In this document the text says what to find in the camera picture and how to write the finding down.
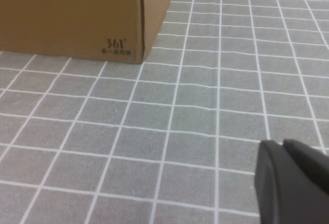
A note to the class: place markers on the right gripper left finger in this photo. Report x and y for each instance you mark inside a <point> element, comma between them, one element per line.
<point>288,195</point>

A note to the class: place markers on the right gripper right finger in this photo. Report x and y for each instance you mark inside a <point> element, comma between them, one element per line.
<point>313,156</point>

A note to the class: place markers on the brown cardboard shoe box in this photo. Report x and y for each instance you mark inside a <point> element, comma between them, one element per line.
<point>64,16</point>

